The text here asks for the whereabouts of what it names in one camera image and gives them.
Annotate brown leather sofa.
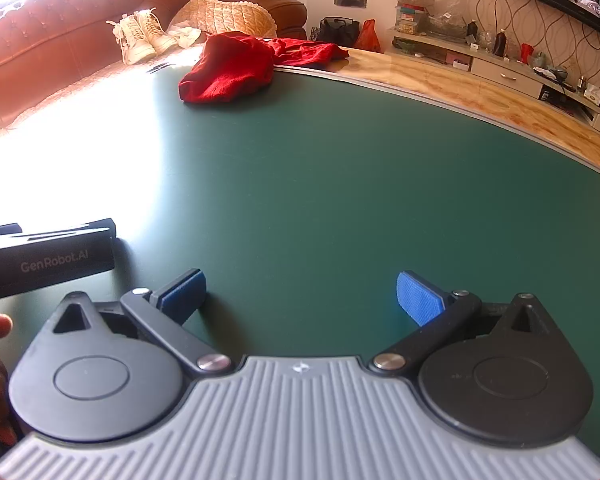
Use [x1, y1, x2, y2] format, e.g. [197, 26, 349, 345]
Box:
[0, 0, 203, 128]

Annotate brown leather armchair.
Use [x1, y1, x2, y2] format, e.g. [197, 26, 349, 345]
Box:
[267, 0, 308, 41]

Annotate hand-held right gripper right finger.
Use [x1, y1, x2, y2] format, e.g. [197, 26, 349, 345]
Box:
[371, 270, 563, 375]

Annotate black handbag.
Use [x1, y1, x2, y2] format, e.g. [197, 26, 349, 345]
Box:
[319, 16, 361, 47]

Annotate red knit cardigan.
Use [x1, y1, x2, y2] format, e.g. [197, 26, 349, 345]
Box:
[178, 31, 350, 106]

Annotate red plastic bag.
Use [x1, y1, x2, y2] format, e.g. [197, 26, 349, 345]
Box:
[356, 19, 382, 52]

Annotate clear plastic bag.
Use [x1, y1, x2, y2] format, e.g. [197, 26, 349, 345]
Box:
[427, 10, 468, 41]

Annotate beige quilted cushion cover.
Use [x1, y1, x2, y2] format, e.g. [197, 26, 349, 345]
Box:
[167, 0, 278, 41]

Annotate white high-top shoe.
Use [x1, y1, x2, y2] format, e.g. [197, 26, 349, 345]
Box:
[135, 7, 179, 56]
[106, 10, 157, 66]

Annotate stacked colourful boxes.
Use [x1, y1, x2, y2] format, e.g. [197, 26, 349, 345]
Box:
[399, 5, 427, 36]

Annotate white crumpled cloth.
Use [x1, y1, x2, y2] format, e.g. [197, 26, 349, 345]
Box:
[170, 24, 202, 48]

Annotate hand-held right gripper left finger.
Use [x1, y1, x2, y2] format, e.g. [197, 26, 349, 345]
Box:
[45, 268, 232, 375]

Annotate beige TV cabinet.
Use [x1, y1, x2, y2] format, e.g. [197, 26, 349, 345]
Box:
[385, 27, 600, 136]

